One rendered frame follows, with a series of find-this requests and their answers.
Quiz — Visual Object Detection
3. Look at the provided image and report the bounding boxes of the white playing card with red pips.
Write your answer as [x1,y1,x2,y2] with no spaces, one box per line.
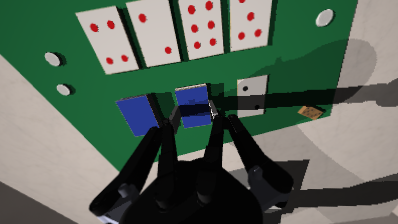
[75,6,140,74]
[230,0,272,51]
[126,0,181,67]
[178,0,224,60]

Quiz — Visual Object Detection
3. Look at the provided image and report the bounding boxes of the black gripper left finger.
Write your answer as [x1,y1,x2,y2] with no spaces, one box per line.
[89,106,181,224]

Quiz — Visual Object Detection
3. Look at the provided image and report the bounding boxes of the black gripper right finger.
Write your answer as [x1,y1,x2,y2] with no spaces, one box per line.
[196,100,294,213]

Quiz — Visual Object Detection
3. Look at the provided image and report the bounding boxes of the blue card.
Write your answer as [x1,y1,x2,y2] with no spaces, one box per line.
[115,95,160,137]
[175,86,211,128]

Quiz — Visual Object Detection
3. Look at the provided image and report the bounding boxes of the green felt mat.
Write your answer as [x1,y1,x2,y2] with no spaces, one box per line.
[0,0,357,172]

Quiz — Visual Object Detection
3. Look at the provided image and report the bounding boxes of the small grey disc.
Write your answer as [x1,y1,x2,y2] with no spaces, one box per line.
[57,84,71,95]
[316,9,333,27]
[45,52,62,66]

